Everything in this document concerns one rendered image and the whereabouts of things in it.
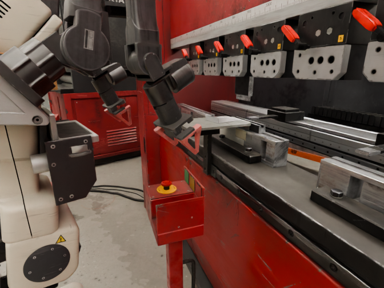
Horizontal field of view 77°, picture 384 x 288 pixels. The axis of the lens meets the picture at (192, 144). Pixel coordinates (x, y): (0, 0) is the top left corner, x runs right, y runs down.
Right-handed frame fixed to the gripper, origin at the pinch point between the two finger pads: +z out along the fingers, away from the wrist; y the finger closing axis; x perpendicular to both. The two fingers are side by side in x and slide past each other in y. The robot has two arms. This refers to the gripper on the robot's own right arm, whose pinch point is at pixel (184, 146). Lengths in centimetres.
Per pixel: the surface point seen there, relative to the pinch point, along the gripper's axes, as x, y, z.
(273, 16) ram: -45.1, -1.8, -17.3
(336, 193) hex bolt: -15.6, -31.7, 16.8
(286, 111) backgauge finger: -54, 6, 24
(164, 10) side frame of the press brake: -76, 100, -26
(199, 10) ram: -63, 52, -22
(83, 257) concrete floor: 59, 97, 82
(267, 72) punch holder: -37.2, -1.9, -3.0
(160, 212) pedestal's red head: 14.9, 5.2, 16.6
